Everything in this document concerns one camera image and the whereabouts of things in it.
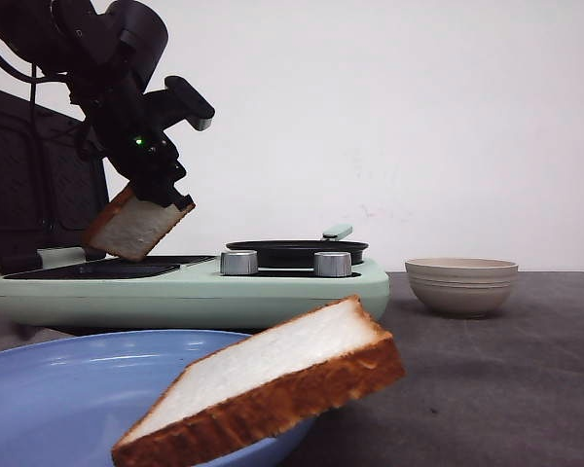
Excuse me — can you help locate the mint green breakfast maker base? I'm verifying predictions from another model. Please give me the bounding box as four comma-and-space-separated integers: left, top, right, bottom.
0, 255, 389, 329

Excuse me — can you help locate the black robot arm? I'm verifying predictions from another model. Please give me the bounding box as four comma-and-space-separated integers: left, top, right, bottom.
0, 1, 214, 211

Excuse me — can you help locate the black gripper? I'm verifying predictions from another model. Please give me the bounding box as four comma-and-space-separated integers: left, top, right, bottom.
69, 74, 188, 210

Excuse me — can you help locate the right silver control knob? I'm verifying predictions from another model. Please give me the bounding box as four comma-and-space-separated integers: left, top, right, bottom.
313, 251, 352, 278

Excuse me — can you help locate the breakfast maker hinged lid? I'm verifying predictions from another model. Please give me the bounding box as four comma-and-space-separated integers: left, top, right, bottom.
0, 90, 108, 274

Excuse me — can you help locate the silver control knob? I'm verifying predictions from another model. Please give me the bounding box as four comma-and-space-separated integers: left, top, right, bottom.
313, 251, 352, 278
220, 250, 259, 276

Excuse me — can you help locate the black round frying pan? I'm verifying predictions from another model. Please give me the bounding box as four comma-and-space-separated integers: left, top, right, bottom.
226, 224, 369, 269

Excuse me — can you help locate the beige ribbed ceramic bowl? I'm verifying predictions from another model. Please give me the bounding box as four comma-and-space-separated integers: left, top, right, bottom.
405, 257, 519, 317

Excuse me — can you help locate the black wrist camera on gripper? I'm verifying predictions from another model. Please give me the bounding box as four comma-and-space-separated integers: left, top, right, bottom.
144, 75, 215, 131

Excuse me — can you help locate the left silver control knob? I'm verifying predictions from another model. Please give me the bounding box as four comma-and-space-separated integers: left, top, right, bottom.
220, 250, 259, 276

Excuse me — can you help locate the white bread slice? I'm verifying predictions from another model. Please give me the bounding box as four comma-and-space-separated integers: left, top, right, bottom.
83, 185, 196, 262
111, 296, 405, 466

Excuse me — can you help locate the blue plastic plate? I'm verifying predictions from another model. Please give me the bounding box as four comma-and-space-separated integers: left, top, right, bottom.
0, 329, 317, 467

